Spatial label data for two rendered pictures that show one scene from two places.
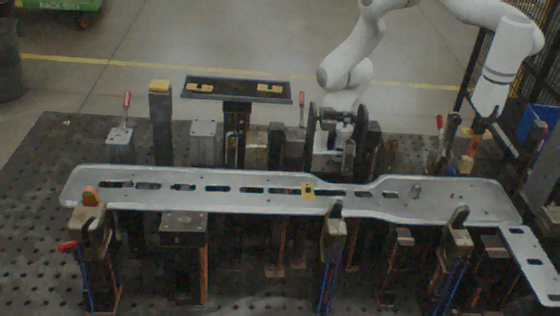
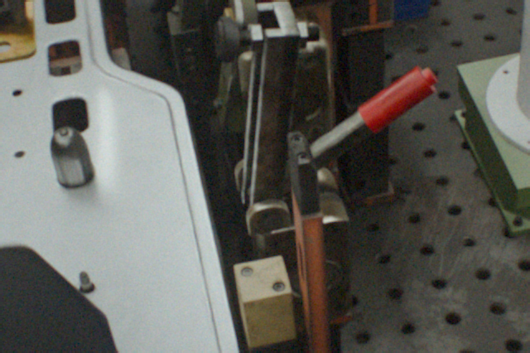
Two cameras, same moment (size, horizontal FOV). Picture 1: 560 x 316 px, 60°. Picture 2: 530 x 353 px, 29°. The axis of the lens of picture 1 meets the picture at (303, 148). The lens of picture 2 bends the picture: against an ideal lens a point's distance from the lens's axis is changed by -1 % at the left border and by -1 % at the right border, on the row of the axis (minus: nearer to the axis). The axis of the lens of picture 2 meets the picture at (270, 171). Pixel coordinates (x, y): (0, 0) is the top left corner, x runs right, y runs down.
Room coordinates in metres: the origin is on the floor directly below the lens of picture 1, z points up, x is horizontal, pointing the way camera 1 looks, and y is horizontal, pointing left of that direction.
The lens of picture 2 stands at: (1.37, -0.99, 1.60)
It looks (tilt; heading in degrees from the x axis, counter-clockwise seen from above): 45 degrees down; 91
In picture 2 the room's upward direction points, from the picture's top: 6 degrees counter-clockwise
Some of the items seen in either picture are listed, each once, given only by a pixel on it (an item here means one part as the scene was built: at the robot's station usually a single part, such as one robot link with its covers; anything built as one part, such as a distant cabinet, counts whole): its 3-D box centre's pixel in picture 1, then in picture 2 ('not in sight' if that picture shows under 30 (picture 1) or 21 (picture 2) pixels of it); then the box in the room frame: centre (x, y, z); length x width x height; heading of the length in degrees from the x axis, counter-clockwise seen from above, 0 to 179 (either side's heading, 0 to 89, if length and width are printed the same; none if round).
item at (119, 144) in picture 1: (125, 179); not in sight; (1.22, 0.58, 0.88); 0.11 x 0.10 x 0.36; 9
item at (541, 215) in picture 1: (535, 255); not in sight; (1.13, -0.78, 0.88); 0.08 x 0.08 x 0.36; 9
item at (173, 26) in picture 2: (339, 204); (200, 128); (1.28, -0.15, 0.84); 0.04 x 0.03 x 0.29; 99
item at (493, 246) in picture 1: (479, 277); not in sight; (1.04, -0.59, 0.84); 0.11 x 0.10 x 0.28; 9
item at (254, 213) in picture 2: not in sight; (267, 216); (1.35, -0.49, 1.06); 0.03 x 0.01 x 0.03; 9
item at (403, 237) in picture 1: (394, 270); not in sight; (1.01, -0.33, 0.84); 0.11 x 0.08 x 0.29; 9
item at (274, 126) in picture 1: (272, 172); not in sight; (1.34, 0.10, 0.90); 0.05 x 0.05 x 0.40; 9
